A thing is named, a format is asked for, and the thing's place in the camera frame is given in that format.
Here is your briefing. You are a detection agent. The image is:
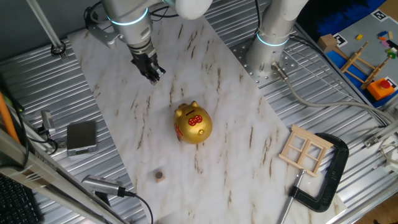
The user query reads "black camera stand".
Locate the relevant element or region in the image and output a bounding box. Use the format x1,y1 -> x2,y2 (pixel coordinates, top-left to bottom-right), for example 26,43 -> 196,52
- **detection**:
94,190 -> 112,207

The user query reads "black camera cable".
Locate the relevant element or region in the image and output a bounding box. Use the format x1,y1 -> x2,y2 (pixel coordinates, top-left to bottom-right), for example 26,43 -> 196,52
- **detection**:
123,189 -> 154,224

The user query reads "wooden ladder frame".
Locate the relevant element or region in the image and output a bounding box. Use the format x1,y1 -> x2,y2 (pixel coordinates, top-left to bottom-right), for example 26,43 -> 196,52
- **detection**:
334,40 -> 393,91

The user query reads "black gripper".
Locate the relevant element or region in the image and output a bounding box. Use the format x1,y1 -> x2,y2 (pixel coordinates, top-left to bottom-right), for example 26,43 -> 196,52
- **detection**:
129,45 -> 166,85

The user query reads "gold piggy bank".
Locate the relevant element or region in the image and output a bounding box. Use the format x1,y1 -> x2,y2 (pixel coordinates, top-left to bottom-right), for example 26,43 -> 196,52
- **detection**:
173,100 -> 213,145

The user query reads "black white fiducial tag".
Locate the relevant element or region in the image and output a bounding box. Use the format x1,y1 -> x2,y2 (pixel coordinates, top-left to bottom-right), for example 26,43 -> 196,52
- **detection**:
371,8 -> 390,23
331,32 -> 348,49
384,76 -> 398,91

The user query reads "grey digital scale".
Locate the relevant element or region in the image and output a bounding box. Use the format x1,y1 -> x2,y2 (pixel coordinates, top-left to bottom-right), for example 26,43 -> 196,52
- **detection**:
66,120 -> 99,158

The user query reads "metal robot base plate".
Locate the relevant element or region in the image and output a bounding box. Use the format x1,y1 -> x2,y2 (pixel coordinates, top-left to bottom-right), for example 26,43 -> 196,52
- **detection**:
229,39 -> 300,90

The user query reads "aluminium frame beam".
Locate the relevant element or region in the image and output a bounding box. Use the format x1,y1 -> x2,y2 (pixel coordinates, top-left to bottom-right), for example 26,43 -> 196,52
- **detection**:
0,128 -> 127,224

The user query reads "silver ribbed camera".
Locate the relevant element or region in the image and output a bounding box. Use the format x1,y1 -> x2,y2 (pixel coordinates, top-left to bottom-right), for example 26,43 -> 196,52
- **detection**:
81,174 -> 127,197

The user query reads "white socket box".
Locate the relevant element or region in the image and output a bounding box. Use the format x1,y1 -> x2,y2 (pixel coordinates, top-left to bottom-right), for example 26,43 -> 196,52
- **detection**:
385,155 -> 398,174

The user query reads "metal tripod pole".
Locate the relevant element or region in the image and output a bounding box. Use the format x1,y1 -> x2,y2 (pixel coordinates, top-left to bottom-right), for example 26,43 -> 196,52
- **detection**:
26,0 -> 68,60

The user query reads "small grey camera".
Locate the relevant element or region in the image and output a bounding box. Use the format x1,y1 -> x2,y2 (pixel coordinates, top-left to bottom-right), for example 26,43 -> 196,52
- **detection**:
40,110 -> 57,135

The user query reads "grey brick baseplate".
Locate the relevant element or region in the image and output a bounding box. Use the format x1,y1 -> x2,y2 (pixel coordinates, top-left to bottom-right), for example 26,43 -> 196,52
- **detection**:
323,12 -> 398,94

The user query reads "grey cable with metal connector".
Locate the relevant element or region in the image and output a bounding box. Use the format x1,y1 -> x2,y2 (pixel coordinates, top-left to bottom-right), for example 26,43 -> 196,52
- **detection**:
271,61 -> 394,125

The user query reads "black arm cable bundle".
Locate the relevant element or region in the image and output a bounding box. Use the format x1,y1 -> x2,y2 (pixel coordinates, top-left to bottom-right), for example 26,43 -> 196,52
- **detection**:
253,0 -> 262,35

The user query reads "black C-clamp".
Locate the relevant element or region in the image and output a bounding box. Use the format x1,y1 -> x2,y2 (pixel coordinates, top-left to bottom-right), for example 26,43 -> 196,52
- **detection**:
277,133 -> 349,224

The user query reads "wooden cube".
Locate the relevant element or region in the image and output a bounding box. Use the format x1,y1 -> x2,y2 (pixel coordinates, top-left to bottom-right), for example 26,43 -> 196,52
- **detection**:
317,33 -> 338,54

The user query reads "blue foam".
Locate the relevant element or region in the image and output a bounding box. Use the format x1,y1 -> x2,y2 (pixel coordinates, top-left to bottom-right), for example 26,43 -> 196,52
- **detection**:
317,0 -> 388,37

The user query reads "orange pole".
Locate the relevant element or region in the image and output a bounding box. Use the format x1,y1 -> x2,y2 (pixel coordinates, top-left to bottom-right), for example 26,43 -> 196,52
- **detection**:
0,91 -> 21,144

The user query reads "small metal bracket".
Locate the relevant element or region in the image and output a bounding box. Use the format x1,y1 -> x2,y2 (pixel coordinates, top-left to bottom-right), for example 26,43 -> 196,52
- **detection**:
363,136 -> 382,149

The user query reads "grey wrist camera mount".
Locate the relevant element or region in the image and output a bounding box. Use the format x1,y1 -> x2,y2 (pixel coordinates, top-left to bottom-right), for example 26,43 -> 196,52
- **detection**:
84,6 -> 121,49

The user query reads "black keyboard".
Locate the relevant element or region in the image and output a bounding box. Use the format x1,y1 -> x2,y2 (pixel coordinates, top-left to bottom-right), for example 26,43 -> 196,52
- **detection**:
0,174 -> 43,224

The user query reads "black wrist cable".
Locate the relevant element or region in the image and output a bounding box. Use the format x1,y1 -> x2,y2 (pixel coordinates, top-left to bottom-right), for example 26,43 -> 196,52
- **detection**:
83,1 -> 180,26

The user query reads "marble pattern board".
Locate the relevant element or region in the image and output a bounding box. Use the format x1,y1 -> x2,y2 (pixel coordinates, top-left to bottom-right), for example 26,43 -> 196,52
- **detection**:
67,4 -> 348,224

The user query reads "wooden window frame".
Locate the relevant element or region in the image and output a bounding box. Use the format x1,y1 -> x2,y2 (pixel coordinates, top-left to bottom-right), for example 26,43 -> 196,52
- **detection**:
278,124 -> 334,178

